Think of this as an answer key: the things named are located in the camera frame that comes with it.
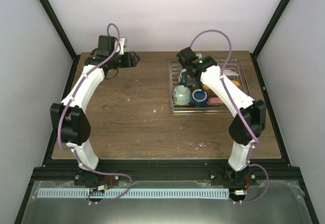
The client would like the light green ceramic bowl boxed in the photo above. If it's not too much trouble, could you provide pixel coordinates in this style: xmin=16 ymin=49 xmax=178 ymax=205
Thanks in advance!
xmin=172 ymin=85 xmax=191 ymax=106

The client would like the dark blue mug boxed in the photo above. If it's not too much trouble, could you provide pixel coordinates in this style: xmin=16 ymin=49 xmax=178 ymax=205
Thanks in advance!
xmin=191 ymin=89 xmax=208 ymax=108

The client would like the wire dish rack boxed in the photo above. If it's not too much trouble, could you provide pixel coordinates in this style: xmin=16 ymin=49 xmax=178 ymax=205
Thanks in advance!
xmin=168 ymin=59 xmax=252 ymax=115

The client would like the red and teal plate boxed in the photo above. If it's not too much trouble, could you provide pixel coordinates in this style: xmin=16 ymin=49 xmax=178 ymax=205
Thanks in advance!
xmin=223 ymin=69 xmax=239 ymax=77

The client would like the pink polka dot plate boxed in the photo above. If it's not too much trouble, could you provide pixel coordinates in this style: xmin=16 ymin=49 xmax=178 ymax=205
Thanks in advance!
xmin=208 ymin=97 xmax=224 ymax=105

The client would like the orange polka dot plate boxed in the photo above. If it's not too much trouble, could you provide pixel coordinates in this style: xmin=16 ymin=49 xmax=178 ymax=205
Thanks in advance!
xmin=203 ymin=80 xmax=241 ymax=90

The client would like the white bowl with blue rim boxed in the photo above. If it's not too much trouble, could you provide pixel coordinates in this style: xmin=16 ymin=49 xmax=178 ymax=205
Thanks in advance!
xmin=178 ymin=69 xmax=187 ymax=86

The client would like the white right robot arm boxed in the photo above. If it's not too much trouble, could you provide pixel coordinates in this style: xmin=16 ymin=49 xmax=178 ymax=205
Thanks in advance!
xmin=176 ymin=47 xmax=266 ymax=185

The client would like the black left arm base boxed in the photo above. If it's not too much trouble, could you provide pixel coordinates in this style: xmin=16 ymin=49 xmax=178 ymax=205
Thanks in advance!
xmin=74 ymin=170 xmax=119 ymax=187

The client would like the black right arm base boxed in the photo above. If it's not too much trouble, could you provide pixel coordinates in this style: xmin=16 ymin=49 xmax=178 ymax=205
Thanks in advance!
xmin=209 ymin=165 xmax=256 ymax=187

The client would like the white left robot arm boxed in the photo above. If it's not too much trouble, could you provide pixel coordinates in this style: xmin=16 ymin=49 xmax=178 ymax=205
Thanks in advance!
xmin=50 ymin=35 xmax=140 ymax=185

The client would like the light blue slotted strip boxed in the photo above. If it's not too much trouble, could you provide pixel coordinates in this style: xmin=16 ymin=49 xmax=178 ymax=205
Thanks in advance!
xmin=37 ymin=188 xmax=230 ymax=199

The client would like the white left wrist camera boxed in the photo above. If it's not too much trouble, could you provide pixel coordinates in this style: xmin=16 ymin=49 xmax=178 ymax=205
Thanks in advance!
xmin=117 ymin=38 xmax=126 ymax=55

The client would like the black aluminium frame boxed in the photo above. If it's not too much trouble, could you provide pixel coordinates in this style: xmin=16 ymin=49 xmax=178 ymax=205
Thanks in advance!
xmin=15 ymin=0 xmax=319 ymax=223

